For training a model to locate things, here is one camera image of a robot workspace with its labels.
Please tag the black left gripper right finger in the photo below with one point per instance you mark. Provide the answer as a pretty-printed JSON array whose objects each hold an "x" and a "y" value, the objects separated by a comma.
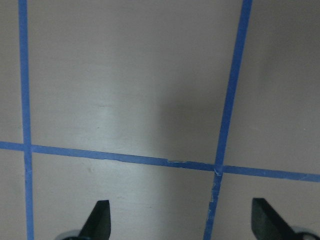
[{"x": 267, "y": 224}]

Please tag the brown paper table cover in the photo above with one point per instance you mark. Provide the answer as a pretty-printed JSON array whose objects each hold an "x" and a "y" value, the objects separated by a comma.
[{"x": 179, "y": 112}]

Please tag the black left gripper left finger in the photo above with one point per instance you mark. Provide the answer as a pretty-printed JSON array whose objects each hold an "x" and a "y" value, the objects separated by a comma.
[{"x": 98, "y": 224}]

